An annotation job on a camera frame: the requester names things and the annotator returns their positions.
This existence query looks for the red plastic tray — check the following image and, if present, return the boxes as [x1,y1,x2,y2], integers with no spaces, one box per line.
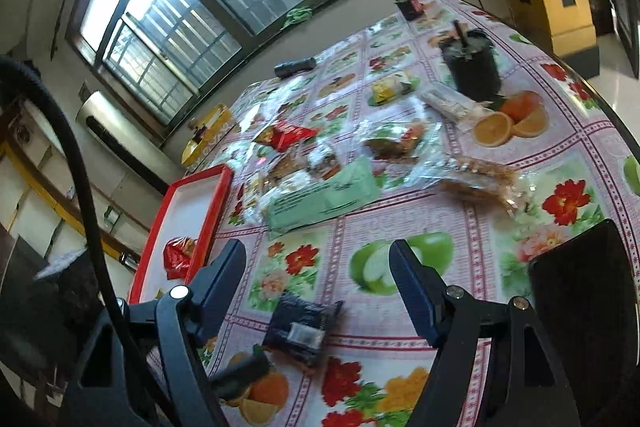
[127,164,236,308]

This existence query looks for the dark blue snack packet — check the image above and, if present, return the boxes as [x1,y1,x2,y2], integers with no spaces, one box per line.
[262,292,343,370]

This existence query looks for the red snack packet white print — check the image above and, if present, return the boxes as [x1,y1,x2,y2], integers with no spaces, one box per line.
[254,121,318,152]

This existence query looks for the crinkled red gold snack packet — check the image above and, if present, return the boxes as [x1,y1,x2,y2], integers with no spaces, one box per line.
[164,237,198,280]

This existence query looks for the pale green snack packet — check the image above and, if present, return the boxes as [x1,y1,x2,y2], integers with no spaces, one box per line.
[262,157,383,240]

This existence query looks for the clear packet of nuts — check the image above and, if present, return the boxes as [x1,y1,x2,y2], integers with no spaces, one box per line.
[270,142,343,182]

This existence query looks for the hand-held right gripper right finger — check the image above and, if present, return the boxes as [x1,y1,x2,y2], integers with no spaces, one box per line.
[389,239,583,427]

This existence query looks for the yellow snack packet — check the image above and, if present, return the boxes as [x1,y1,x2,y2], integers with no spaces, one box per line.
[367,76,421,106]

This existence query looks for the dark cylindrical object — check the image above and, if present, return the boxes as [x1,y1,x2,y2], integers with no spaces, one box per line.
[210,349,273,400]

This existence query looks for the green cloth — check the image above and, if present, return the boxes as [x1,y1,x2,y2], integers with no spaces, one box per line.
[282,7,313,30]

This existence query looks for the black cable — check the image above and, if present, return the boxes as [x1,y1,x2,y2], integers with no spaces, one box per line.
[0,57,136,343]

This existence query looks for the yellow framed wall shelves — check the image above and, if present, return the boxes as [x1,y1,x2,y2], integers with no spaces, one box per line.
[0,107,126,258]

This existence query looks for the clear packet of brown snacks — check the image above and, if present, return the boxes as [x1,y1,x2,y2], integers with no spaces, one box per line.
[360,117,443,165]

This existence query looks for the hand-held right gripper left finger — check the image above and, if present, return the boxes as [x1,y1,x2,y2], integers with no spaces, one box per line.
[60,238,248,427]

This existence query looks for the black flashlight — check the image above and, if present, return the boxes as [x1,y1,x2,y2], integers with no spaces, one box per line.
[274,57,317,79]

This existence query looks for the small dark bottle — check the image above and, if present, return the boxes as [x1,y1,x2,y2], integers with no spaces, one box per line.
[395,0,425,22]

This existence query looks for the white standing air conditioner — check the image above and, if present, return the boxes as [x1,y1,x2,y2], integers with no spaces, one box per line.
[75,91,171,192]

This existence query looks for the long white snack packet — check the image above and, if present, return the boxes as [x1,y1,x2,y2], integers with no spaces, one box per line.
[419,88,488,122]

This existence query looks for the yellow cardboard box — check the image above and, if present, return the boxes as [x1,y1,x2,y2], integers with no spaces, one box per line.
[181,104,235,168]

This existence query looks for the clear packet of brown cake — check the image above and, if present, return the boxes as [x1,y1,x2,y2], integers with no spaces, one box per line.
[430,154,528,212]

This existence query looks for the black cylindrical container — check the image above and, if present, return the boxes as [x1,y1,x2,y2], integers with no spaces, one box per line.
[440,21,502,102]

